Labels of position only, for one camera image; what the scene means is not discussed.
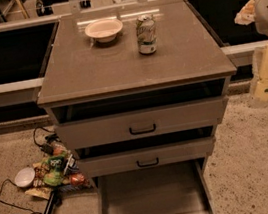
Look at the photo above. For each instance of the green snack bag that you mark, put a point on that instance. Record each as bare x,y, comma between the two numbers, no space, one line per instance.
55,176

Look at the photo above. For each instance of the red round snack item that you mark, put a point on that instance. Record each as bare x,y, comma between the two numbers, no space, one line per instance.
77,179

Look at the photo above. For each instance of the green white soda can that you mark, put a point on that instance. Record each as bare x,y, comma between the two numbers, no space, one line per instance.
146,35

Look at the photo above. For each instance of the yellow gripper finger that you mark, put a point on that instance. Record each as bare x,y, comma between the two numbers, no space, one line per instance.
247,14

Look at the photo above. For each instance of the grey drawer cabinet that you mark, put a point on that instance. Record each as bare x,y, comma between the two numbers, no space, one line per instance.
86,79

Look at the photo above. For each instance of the white bowl on cabinet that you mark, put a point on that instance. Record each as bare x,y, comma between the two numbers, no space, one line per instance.
104,31

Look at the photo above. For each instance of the grey drawer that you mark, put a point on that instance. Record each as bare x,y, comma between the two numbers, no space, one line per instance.
148,157
142,124
177,188

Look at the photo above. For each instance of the yellow snack packet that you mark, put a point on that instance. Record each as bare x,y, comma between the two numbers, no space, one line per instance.
42,192

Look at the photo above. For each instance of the black power adapter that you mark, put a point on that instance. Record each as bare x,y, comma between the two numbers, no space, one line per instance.
46,148

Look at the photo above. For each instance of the white bowl on floor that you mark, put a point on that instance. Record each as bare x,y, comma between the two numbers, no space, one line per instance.
25,177

